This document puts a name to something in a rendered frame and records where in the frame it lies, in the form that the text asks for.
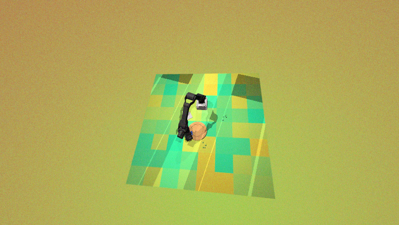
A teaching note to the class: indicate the tan round bead board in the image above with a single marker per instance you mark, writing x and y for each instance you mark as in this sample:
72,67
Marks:
199,130

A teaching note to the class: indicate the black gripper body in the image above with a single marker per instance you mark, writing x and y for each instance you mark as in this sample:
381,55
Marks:
189,136

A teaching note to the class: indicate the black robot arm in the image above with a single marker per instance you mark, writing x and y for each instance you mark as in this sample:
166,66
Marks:
183,124

